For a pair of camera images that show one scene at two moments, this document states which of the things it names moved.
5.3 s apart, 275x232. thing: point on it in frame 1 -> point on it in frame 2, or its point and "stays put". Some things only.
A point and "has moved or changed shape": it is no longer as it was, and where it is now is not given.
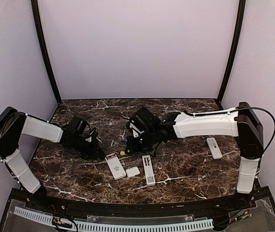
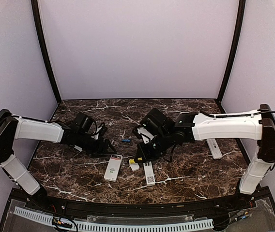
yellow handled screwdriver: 122,152 -> 131,160
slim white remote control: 148,170 stays put
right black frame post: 240,12 stays put
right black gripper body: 141,146 -> 155,151
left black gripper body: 88,150 -> 95,149
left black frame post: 42,41 stays put
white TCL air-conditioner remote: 115,166 has moved or changed shape
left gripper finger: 98,149 -> 110,147
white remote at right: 214,148 stays put
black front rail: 235,201 stays put
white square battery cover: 132,171 -> 134,166
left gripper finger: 99,157 -> 109,151
